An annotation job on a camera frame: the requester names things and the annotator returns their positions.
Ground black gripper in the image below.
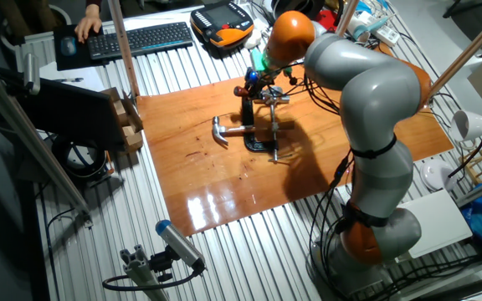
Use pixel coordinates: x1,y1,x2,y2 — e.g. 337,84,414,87
244,66,276,100

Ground black C-clamp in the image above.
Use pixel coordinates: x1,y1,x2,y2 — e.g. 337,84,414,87
240,96,295,163

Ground claw hammer with wooden handle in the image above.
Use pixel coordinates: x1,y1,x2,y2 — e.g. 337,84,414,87
211,115,296,147

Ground person's bare hand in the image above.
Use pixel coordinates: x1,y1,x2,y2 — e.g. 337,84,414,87
74,3,103,44

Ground white rounded lump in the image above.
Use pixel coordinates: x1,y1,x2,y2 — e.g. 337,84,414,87
243,28,263,50

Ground black orange teach pendant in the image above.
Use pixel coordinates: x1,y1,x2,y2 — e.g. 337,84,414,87
189,0,255,49

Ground black filament spool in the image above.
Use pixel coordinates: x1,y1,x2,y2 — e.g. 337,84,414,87
270,0,326,20

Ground red round object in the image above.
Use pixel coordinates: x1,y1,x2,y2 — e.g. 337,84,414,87
314,8,338,30

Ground glossy orange wooden board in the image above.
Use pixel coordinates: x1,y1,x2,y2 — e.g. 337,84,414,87
136,41,454,237

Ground white teal handheld tool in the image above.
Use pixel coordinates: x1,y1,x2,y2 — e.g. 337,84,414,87
347,16,391,43

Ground brown cardboard box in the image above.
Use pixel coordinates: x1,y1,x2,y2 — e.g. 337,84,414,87
100,86,145,135

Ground black keyboard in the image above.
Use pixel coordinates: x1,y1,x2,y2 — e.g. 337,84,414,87
86,21,195,61

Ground wooden block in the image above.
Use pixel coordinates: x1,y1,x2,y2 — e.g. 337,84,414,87
113,99,130,126
121,125,144,154

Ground white paper sheet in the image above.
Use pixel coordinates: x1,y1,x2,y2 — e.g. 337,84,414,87
39,62,108,93

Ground black monitor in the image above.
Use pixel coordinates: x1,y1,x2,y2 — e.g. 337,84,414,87
0,66,127,154

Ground dark computer mouse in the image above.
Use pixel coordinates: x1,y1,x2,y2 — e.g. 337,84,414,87
59,35,78,57

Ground black mouse pad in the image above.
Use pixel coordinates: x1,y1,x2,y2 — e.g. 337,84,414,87
53,23,108,72

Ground short aluminium profile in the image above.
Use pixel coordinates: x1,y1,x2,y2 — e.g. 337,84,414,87
119,244,171,301

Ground black office chair base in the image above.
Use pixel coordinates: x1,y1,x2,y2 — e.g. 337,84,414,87
441,0,482,58

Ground white flat box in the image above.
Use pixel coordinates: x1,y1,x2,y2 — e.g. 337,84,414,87
402,188,474,259

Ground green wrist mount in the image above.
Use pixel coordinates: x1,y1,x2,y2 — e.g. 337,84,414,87
249,48,275,73

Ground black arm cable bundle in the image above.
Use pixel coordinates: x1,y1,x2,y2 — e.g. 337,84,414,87
282,62,357,301

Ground wooden frame post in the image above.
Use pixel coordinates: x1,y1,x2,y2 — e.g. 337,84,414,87
107,0,141,98
427,3,482,97
335,0,360,38

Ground grey camera with blue cap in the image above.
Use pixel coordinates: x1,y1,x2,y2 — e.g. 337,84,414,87
155,219,207,273

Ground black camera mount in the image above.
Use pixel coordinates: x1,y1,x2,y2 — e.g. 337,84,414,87
148,246,175,283

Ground black cable reel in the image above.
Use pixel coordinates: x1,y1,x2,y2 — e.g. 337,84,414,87
50,135,115,185

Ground black camera cable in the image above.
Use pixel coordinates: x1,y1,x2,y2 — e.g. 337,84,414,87
101,261,204,293

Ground black floor cables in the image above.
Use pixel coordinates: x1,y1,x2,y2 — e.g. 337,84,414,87
374,253,482,301

